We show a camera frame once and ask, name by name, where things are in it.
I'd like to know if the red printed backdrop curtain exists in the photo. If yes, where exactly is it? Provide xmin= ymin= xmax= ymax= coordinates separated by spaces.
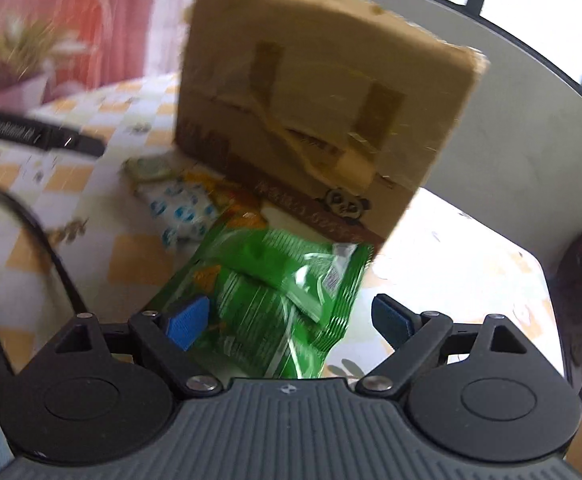
xmin=0 ymin=0 xmax=192 ymax=112

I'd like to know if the bright green snack bag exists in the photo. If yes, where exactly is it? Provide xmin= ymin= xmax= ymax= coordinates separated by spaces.
xmin=148 ymin=222 xmax=373 ymax=379

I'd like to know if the white blue snack packet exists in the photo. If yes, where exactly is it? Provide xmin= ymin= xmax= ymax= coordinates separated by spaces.
xmin=135 ymin=180 xmax=218 ymax=250

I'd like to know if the green pineapple cake packet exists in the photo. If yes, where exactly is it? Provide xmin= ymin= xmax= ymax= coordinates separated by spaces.
xmin=122 ymin=155 xmax=177 ymax=183

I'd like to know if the black cable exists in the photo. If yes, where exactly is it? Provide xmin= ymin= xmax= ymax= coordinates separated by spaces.
xmin=0 ymin=181 xmax=91 ymax=321

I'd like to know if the brown cardboard box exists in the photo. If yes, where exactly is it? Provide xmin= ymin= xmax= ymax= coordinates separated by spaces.
xmin=175 ymin=0 xmax=488 ymax=246

